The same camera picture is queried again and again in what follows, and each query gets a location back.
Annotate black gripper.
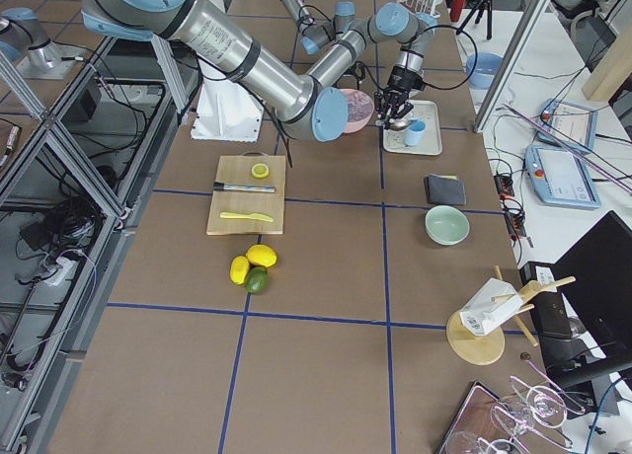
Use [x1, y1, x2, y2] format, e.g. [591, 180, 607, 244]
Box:
[374, 65, 425, 124]

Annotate silver metal ice scoop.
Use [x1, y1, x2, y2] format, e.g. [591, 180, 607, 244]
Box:
[375, 117, 414, 131]

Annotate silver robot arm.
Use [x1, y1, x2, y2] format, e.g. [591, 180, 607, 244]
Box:
[82, 0, 437, 142]
[279, 0, 356, 55]

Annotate light blue cup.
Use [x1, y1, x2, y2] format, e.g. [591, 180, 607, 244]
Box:
[403, 118, 426, 147]

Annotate pink bowl with ice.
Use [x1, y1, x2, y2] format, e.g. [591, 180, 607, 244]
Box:
[341, 89, 374, 134]

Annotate wooden cup stand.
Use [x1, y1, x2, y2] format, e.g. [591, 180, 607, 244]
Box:
[446, 265, 576, 365]

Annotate cream serving tray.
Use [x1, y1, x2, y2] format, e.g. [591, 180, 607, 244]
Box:
[382, 100, 442, 156]

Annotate dark grey folded cloth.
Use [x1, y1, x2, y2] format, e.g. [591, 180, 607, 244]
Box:
[424, 174, 466, 205]

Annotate blue bowl on desk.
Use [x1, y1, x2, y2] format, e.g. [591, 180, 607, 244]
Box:
[465, 52, 503, 90]

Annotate mint green bowl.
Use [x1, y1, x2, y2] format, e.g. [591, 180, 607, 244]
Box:
[425, 205, 470, 246]

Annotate black tripod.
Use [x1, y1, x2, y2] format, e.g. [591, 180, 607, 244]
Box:
[456, 0, 493, 40]

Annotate half lemon slice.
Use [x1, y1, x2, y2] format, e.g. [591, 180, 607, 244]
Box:
[251, 163, 271, 180]

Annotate wooden cutting board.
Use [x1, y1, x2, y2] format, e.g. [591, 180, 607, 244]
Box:
[206, 155, 286, 236]

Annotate yellow plastic knife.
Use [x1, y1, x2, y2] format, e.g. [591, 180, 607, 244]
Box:
[219, 211, 275, 223]

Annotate near teach pendant tablet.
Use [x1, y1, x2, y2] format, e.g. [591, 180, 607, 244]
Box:
[524, 145, 601, 209]

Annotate teach pendant tablet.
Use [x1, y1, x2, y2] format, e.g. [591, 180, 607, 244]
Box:
[524, 145, 601, 209]
[538, 100, 597, 154]

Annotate far teach pendant tablet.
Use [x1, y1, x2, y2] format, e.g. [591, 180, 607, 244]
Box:
[538, 100, 597, 154]

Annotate yellow lemon upper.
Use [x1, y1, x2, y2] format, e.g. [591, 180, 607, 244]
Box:
[246, 244, 277, 268]

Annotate yellow lemon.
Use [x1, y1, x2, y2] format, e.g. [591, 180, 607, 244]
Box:
[229, 256, 251, 285]
[246, 244, 277, 268]

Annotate white carton on stand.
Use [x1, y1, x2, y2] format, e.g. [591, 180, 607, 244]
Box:
[459, 278, 522, 337]

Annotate green lime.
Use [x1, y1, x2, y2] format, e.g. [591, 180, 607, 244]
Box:
[244, 266, 269, 294]

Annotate yellow lemon left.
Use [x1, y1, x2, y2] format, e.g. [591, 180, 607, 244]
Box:
[229, 256, 251, 285]

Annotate black monitor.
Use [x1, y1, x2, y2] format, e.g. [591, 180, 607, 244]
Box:
[552, 210, 631, 388]

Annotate upturned wine glasses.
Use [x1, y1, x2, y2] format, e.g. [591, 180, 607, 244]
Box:
[436, 376, 586, 453]

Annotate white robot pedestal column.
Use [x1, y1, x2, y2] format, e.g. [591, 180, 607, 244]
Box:
[192, 56, 263, 142]

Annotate aluminium frame post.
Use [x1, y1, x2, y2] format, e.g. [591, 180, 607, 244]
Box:
[473, 0, 551, 133]

